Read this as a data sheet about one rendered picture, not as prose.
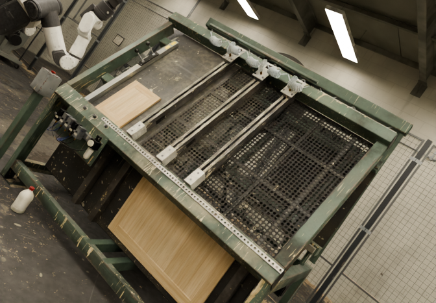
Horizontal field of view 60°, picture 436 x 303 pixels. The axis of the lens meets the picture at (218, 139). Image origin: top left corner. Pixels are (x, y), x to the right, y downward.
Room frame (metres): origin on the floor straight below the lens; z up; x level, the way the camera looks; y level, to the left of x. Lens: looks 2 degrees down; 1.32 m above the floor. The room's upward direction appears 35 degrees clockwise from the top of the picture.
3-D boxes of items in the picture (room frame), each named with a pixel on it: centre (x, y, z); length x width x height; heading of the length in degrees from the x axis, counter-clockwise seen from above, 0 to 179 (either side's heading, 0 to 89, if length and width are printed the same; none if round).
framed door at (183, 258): (2.51, -0.11, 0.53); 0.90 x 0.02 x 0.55; 63
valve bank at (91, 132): (2.66, 0.88, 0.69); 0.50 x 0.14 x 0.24; 63
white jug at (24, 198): (2.64, 0.89, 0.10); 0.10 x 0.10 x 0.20
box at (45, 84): (2.80, 1.30, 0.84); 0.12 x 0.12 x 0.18; 63
